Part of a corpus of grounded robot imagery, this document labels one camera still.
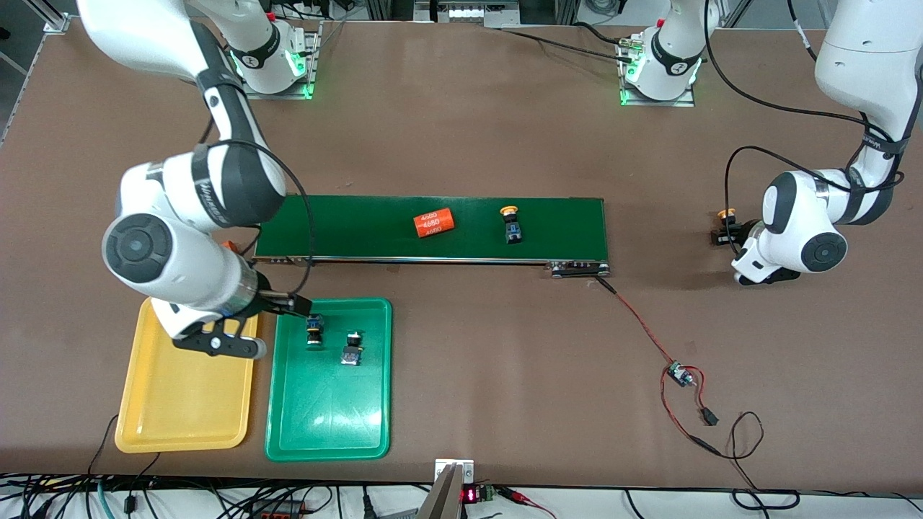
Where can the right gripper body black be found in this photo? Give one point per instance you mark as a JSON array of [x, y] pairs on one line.
[[280, 302]]

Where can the green push button switch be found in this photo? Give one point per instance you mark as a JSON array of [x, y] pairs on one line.
[[315, 328], [351, 355]]

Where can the orange 4680 cylinder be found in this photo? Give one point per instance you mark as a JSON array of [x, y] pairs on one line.
[[229, 246], [433, 223]]

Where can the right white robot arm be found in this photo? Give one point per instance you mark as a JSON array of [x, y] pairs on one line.
[[137, 249]]

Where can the green conveyor belt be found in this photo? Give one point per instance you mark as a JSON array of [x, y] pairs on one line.
[[375, 238]]

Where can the green plastic tray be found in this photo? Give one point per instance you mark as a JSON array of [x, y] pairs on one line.
[[328, 411]]

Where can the yellow plastic tray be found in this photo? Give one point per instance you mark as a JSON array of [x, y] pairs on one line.
[[187, 404]]

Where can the small speed controller board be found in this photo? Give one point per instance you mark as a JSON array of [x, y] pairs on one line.
[[678, 373]]

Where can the black connector plug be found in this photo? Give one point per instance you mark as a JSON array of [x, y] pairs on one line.
[[709, 417]]

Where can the red power strip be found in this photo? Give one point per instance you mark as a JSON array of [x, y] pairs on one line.
[[277, 515]]

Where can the red digit display module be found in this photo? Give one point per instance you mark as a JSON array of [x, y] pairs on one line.
[[470, 495]]

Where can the red black clip lead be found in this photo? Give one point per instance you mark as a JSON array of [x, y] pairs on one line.
[[515, 494]]

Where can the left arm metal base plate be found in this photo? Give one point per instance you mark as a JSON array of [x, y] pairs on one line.
[[681, 102]]

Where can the grey metal camera stand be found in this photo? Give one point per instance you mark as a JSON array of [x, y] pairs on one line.
[[447, 497]]

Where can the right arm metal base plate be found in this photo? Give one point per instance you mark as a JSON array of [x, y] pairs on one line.
[[311, 50]]

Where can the aluminium frame profile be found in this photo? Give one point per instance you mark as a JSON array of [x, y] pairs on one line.
[[56, 18]]

